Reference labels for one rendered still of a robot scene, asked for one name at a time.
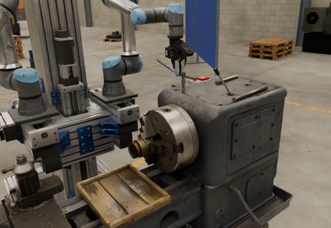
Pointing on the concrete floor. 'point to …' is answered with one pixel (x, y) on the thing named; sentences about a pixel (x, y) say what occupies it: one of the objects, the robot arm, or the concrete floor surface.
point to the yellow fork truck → (16, 27)
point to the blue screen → (203, 19)
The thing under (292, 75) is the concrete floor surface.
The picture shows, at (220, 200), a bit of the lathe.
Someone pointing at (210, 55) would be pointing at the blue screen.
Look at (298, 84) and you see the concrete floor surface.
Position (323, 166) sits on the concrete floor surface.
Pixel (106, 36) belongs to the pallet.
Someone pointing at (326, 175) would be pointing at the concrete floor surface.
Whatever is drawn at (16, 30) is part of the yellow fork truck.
